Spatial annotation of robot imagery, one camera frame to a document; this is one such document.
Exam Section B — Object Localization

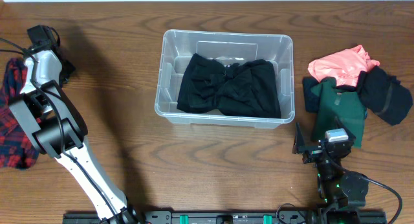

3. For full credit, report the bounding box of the black garment with stripe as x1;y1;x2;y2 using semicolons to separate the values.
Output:
356;66;413;126

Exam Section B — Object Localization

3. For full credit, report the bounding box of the dark navy garment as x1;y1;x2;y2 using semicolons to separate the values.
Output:
302;77;321;113

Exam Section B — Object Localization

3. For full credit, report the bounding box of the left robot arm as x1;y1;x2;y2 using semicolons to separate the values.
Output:
9;25;145;223

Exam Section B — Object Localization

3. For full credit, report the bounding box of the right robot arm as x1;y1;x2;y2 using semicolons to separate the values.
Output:
292;118;369;223

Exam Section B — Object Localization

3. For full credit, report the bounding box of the clear plastic storage bin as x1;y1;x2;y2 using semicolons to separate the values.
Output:
155;29;295;129

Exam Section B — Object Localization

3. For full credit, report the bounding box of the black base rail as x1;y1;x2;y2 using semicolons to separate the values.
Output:
62;210;388;224

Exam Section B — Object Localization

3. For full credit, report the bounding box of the pink garment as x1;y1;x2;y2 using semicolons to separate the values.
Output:
308;45;380;87

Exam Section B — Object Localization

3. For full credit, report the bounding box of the red navy plaid shirt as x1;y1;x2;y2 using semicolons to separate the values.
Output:
1;58;39;170

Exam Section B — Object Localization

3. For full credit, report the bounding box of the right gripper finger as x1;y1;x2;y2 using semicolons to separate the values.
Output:
334;117;356;142
292;122;306;154

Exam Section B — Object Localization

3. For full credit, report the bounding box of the dark green garment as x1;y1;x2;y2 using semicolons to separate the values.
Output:
310;77;366;148

